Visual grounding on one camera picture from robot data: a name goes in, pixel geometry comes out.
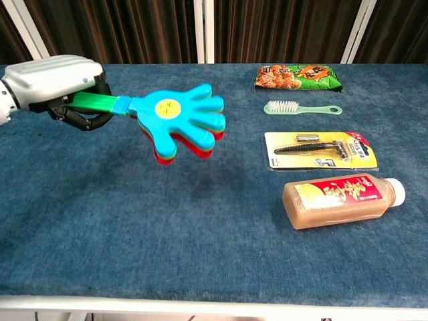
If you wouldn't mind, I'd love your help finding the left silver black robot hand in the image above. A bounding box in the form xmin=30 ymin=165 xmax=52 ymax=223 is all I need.
xmin=1 ymin=55 xmax=113 ymax=132

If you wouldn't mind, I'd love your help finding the blue hand clapper toy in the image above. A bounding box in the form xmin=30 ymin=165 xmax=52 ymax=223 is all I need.
xmin=65 ymin=83 xmax=227 ymax=166

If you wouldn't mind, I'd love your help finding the dark brown curtain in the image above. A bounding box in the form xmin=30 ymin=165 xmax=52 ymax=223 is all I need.
xmin=0 ymin=0 xmax=428 ymax=65

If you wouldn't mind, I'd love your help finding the blue felt table mat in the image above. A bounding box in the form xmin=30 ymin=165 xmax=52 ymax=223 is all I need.
xmin=0 ymin=63 xmax=428 ymax=304

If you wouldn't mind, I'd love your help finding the pale green brush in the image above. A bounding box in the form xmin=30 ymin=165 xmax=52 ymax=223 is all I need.
xmin=263 ymin=100 xmax=343 ymax=116

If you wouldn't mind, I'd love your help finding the green orange snack bag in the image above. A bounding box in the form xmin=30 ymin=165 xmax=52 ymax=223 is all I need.
xmin=254 ymin=64 xmax=344 ymax=94

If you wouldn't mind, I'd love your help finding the razor in yellow blister pack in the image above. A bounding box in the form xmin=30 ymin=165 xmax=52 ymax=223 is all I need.
xmin=263 ymin=130 xmax=380 ymax=173

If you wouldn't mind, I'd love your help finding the brown drink bottle red label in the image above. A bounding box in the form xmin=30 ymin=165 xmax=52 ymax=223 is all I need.
xmin=282 ymin=173 xmax=407 ymax=231

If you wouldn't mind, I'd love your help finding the white aluminium frame post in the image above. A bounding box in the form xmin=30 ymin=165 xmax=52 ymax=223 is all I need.
xmin=193 ymin=0 xmax=215 ymax=64
xmin=340 ymin=0 xmax=377 ymax=64
xmin=3 ymin=0 xmax=51 ymax=62

